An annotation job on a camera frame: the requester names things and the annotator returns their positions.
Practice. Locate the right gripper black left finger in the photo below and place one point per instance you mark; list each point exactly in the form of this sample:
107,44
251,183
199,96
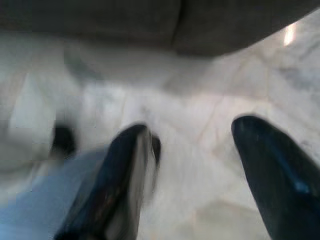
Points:
115,180

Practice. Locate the dark grey fabric sofa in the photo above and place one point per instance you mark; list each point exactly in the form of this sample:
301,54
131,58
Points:
100,20

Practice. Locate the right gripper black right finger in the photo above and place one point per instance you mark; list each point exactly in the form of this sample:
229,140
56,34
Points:
280,180

